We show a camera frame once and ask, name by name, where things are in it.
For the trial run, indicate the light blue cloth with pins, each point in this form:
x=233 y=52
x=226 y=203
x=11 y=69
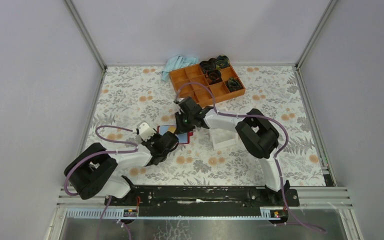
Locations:
x=176 y=63

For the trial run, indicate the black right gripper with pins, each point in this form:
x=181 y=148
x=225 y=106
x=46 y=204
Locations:
x=180 y=127

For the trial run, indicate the rolled tie green pattern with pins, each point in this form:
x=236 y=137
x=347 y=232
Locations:
x=233 y=84

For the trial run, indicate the rolled tie dark striped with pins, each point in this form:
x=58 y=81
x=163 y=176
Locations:
x=208 y=65

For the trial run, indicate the orange wooden compartment tray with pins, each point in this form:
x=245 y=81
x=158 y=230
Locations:
x=190 y=81

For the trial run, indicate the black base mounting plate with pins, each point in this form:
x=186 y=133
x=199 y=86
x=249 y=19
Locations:
x=205 y=201

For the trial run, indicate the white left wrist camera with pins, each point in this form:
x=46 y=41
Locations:
x=145 y=132

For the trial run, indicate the rolled tie yellow green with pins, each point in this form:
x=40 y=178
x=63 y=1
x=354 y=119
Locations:
x=222 y=61

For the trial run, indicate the red leather card holder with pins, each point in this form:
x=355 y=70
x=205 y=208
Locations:
x=184 y=138

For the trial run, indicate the rolled tie orange pattern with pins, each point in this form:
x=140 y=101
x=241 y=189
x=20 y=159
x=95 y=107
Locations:
x=213 y=76

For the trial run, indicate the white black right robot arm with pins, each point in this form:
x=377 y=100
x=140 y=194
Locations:
x=256 y=131

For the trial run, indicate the white card box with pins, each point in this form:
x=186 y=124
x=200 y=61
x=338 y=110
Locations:
x=221 y=138

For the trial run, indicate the gold credit card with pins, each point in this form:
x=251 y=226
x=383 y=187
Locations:
x=171 y=129

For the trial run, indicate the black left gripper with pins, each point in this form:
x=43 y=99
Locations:
x=157 y=136

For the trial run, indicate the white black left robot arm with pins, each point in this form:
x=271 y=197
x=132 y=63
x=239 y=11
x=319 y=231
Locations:
x=94 y=170

